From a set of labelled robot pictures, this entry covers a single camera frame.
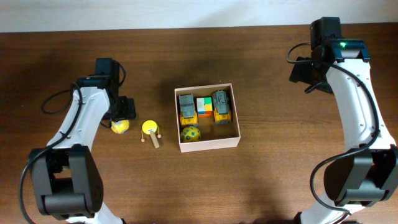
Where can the yellow grey dump truck toy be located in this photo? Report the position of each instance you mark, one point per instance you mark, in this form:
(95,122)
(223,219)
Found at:
(188,113)

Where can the multicolour puzzle cube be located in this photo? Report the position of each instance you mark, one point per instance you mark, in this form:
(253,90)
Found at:
(204,107)

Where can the yellow ball with eye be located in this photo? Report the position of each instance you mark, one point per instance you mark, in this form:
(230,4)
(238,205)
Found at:
(120,127)

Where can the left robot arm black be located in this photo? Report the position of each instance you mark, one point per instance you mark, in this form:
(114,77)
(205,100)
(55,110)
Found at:
(66,181)

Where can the yellow grey mixer truck toy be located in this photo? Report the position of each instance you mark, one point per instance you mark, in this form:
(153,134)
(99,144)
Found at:
(221,110)

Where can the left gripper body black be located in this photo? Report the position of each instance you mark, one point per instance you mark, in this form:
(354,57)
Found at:
(124,111)

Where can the white cardboard box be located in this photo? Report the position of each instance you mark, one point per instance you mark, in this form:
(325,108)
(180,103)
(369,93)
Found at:
(213,136)

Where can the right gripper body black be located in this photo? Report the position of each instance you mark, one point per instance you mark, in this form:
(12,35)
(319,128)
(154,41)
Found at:
(298,72)

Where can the yellow ball blue letters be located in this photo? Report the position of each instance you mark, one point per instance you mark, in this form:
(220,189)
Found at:
(190,134)

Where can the yellow wooden pellet drum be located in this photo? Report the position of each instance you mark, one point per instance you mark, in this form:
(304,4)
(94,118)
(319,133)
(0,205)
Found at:
(151,128)

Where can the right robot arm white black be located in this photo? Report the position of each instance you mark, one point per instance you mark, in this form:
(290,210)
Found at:
(366,172)

